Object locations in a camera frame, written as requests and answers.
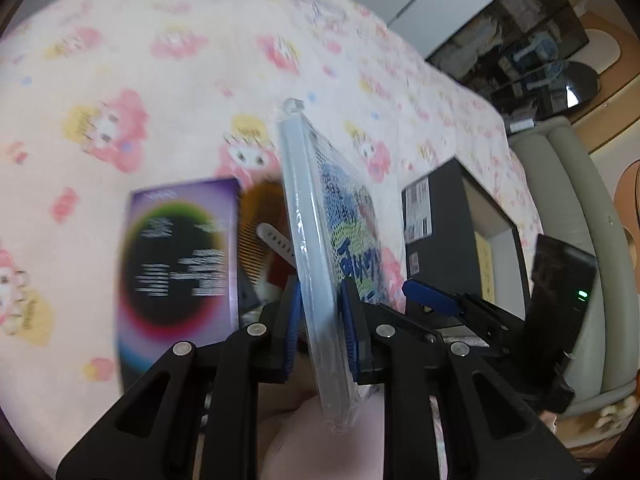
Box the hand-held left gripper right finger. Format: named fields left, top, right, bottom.
left=340, top=276, right=586, bottom=480

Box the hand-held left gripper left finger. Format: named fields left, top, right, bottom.
left=56, top=280, right=303, bottom=480

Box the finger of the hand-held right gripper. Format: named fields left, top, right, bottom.
left=402, top=280, right=526, bottom=356

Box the black cardboard box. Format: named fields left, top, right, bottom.
left=401, top=156, right=531, bottom=341

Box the white watch strap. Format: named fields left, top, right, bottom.
left=256, top=223, right=298, bottom=266

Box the clear plastic case blue print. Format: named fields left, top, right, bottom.
left=276, top=99, right=388, bottom=435

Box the wooden comb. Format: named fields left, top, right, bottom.
left=237, top=180, right=296, bottom=286

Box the pink cloth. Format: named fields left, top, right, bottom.
left=257, top=385, right=391, bottom=480

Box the glossy black oval panel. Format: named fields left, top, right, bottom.
left=500, top=60, right=601, bottom=117

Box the pink printed blanket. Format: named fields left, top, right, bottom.
left=0, top=0, right=543, bottom=480

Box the black glass cabinet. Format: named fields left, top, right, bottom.
left=427, top=0, right=603, bottom=121

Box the white cabinet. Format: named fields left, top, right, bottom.
left=345, top=0, right=546, bottom=58

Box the purple box with rainbow ring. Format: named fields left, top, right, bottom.
left=114, top=177, right=241, bottom=391

